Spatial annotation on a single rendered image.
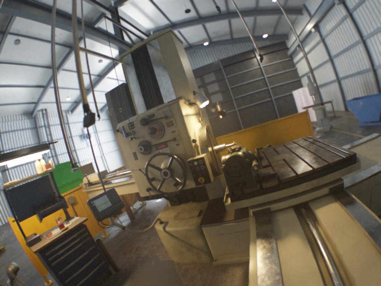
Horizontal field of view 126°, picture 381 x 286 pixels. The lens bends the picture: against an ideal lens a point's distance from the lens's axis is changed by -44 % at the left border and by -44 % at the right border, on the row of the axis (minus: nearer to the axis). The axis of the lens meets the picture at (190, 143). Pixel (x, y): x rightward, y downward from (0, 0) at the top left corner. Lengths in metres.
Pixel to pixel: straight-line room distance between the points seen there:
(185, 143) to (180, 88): 0.92
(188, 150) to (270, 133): 2.68
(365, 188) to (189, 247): 2.13
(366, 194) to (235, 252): 1.64
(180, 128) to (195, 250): 1.42
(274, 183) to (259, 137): 2.53
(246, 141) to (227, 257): 2.58
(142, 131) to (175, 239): 1.31
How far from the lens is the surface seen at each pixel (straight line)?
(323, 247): 1.23
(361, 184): 2.15
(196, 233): 2.00
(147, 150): 1.70
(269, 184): 1.47
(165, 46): 2.50
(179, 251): 2.29
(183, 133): 1.54
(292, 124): 4.06
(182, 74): 2.28
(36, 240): 2.47
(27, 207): 2.71
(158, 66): 2.44
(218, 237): 1.97
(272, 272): 1.09
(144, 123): 1.63
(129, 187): 2.40
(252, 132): 3.90
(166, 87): 2.33
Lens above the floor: 1.60
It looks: 4 degrees down
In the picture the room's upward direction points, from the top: 18 degrees counter-clockwise
